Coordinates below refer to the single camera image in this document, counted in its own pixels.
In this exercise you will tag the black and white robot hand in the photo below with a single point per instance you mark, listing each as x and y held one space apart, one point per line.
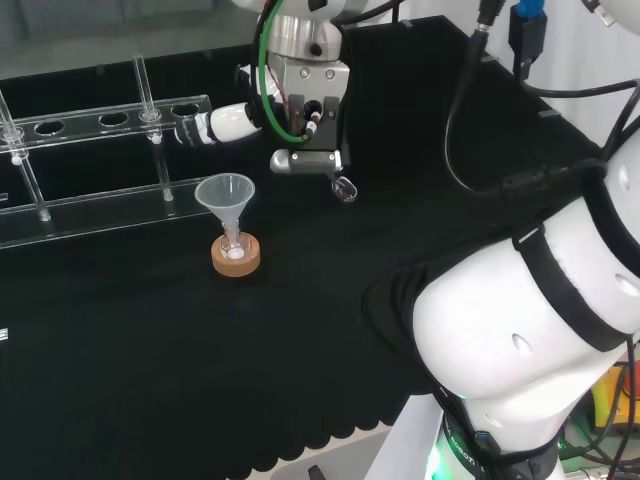
230 122

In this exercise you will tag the clear plastic funnel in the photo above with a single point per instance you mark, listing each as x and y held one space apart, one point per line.
225 192

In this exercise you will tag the small glass round-bottom flask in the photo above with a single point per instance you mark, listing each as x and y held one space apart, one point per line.
234 253

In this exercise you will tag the glass weighing funnel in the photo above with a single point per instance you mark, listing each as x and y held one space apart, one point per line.
346 192

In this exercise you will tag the clear acrylic funnel stand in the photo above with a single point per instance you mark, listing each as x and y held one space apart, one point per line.
100 210

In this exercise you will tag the black bench cloth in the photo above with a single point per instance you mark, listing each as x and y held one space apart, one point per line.
150 350

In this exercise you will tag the clear tape strip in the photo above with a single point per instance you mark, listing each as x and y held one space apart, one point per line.
4 335

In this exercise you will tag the pale grey board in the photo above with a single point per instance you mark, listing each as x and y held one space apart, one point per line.
345 450

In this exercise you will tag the yellow stop button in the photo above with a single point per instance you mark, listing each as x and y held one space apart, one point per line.
607 385

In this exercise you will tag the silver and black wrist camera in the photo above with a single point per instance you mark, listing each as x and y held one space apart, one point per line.
312 75

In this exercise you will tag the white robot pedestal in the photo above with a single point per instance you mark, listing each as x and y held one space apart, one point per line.
400 440

